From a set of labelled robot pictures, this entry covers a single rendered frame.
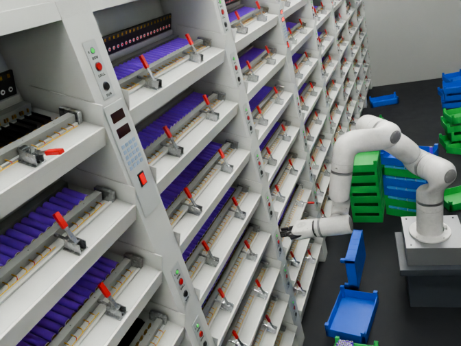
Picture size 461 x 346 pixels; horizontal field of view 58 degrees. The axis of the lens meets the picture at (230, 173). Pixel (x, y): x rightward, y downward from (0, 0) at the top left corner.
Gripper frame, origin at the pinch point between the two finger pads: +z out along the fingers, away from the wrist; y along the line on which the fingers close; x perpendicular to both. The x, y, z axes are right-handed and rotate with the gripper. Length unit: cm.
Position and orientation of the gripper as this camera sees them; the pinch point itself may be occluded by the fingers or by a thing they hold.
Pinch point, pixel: (285, 232)
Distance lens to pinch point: 198.9
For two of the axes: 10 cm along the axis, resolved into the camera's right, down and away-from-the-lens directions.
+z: -8.5, 1.9, 4.9
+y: -3.6, 4.8, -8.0
